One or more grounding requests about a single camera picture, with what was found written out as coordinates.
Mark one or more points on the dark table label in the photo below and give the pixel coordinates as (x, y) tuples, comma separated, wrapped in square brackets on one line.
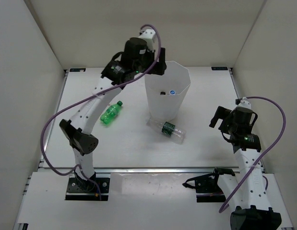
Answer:
[(219, 68), (77, 70)]

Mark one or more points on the white octagonal plastic bin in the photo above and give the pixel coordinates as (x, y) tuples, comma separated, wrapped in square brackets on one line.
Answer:
[(165, 107)]

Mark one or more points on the left dark table label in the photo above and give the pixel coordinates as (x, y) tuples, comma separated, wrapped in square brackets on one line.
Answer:
[(77, 70)]

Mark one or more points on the wrist white camera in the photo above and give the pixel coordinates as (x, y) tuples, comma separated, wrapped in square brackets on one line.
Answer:
[(243, 103), (149, 35)]

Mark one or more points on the right dark table label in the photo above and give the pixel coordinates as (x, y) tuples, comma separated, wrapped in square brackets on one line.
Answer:
[(219, 68)]

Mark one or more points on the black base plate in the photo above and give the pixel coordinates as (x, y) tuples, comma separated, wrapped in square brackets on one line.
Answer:
[(78, 190), (207, 191)]

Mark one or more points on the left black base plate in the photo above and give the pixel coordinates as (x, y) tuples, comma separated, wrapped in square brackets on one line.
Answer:
[(78, 190)]

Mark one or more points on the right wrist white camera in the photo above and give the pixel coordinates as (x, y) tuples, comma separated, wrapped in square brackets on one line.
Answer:
[(243, 103)]

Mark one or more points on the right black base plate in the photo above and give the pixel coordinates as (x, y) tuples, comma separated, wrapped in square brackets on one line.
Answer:
[(207, 191)]

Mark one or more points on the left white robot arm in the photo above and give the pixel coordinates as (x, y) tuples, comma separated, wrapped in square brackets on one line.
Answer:
[(79, 127)]

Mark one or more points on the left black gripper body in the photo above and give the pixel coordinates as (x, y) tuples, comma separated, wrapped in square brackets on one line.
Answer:
[(147, 61)]

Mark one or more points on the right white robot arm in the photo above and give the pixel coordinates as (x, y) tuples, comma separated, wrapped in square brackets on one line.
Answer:
[(246, 197)]

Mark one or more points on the green plastic soda bottle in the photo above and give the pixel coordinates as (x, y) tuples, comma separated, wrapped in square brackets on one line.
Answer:
[(111, 113)]

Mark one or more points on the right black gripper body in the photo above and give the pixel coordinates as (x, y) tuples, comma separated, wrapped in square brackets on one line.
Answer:
[(232, 126)]

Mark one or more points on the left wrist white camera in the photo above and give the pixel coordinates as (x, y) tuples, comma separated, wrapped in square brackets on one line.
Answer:
[(149, 35)]

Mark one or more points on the clear bottle green label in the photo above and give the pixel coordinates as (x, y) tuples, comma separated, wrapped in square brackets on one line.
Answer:
[(167, 129)]

